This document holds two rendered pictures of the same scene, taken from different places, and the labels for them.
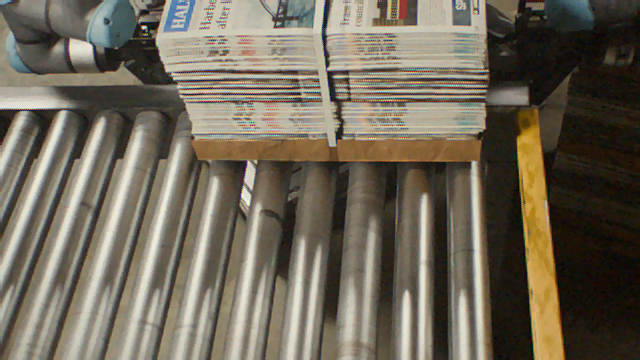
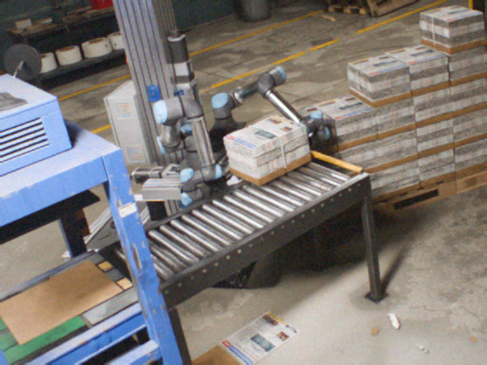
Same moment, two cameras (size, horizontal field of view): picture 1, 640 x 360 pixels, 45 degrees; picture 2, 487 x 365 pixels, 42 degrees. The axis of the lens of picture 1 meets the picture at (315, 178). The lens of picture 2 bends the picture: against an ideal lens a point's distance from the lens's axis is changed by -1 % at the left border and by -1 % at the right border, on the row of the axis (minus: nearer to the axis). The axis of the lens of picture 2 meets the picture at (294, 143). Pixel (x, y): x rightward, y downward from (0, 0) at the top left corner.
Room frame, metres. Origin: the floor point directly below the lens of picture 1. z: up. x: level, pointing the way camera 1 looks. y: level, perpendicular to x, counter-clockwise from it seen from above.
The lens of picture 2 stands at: (-1.50, 2.37, 2.36)
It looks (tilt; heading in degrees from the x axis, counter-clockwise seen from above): 23 degrees down; 311
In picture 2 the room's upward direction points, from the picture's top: 9 degrees counter-clockwise
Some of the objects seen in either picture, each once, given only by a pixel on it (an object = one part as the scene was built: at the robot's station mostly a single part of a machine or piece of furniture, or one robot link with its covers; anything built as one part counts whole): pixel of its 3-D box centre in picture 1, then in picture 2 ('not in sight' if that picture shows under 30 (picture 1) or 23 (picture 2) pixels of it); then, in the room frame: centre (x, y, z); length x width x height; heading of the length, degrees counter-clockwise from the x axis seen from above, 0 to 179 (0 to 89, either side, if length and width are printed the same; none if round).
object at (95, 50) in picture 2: not in sight; (81, 38); (6.68, -2.84, 0.55); 1.80 x 0.70 x 1.09; 77
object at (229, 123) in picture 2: not in sight; (224, 122); (1.46, -0.40, 0.87); 0.15 x 0.15 x 0.10
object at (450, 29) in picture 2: not in sight; (455, 100); (0.39, -1.67, 0.65); 0.39 x 0.30 x 1.29; 147
